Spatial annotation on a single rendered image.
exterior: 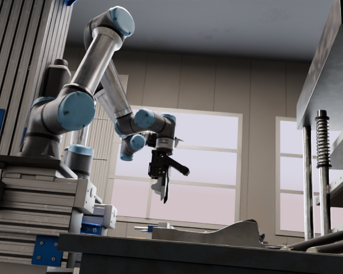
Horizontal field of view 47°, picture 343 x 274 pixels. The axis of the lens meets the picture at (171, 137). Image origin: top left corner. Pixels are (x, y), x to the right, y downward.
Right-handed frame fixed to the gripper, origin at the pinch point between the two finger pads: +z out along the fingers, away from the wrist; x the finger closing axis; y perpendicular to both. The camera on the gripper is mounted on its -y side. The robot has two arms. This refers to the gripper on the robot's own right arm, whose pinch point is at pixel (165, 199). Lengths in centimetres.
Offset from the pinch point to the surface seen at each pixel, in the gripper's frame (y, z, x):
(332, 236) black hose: -57, 12, 21
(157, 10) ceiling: 55, -214, -164
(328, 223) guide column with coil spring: -78, -6, -78
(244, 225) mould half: -30.9, 8.9, 8.4
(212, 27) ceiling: 3, -214, -194
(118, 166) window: 96, -73, -237
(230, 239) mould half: -26.0, 14.1, 8.4
